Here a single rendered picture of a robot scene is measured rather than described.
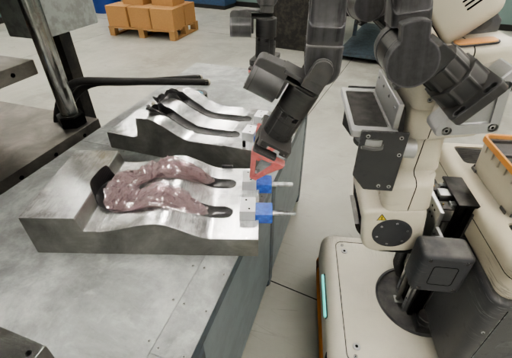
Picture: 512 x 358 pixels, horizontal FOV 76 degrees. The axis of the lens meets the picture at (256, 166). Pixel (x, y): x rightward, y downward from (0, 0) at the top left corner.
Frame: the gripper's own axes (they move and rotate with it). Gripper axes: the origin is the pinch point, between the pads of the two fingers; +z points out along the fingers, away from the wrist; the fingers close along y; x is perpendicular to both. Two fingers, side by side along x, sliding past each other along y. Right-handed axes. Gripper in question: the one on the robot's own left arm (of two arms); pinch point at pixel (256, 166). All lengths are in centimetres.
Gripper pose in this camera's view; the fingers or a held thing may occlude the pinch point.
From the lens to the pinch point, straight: 68.7
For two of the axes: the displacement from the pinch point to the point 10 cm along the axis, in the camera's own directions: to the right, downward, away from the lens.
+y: -1.0, 5.8, -8.1
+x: 8.9, 4.2, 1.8
